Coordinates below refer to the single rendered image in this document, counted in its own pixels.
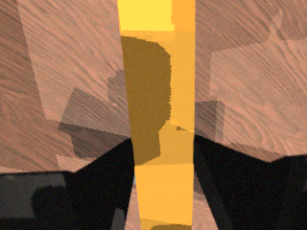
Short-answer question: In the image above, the yellow bar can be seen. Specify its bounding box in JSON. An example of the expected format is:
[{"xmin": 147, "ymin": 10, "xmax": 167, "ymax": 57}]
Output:
[{"xmin": 117, "ymin": 0, "xmax": 196, "ymax": 230}]

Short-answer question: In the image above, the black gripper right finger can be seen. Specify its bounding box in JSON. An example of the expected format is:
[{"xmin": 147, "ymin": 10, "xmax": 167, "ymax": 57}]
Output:
[{"xmin": 193, "ymin": 134, "xmax": 307, "ymax": 230}]

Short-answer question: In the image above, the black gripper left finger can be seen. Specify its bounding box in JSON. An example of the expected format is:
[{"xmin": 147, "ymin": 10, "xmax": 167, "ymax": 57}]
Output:
[{"xmin": 0, "ymin": 139, "xmax": 135, "ymax": 230}]

